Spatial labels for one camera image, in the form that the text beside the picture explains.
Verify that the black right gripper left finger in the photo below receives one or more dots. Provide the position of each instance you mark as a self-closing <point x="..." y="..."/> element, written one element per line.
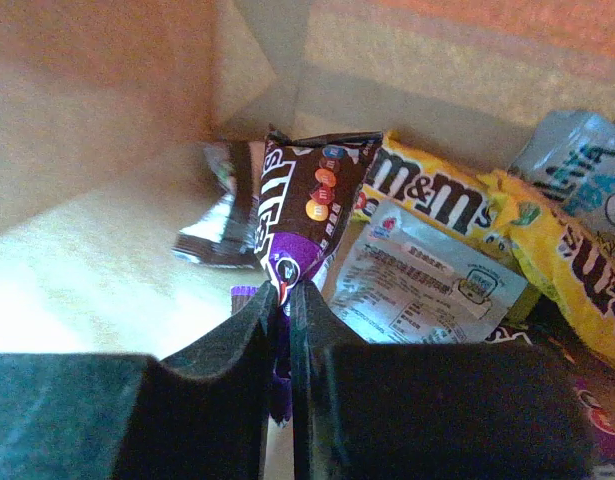
<point x="200" y="413"/>

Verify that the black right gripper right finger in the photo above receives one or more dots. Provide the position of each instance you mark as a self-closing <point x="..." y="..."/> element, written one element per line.
<point x="416" y="411"/>

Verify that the purple snack packet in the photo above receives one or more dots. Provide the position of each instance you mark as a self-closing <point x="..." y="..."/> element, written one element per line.
<point x="308" y="189"/>

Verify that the red brown paper bag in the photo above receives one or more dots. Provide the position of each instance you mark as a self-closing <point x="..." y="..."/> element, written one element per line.
<point x="103" y="106"/>

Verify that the silver grey snack packet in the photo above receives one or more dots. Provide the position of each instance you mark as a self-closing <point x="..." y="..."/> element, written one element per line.
<point x="570" y="159"/>

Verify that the dark chocolate snack packet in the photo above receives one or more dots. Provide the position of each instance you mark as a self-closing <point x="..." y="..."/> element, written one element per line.
<point x="223" y="237"/>

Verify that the yellow snack packet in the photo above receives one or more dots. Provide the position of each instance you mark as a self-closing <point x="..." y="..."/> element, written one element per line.
<point x="559" y="257"/>
<point x="436" y="192"/>

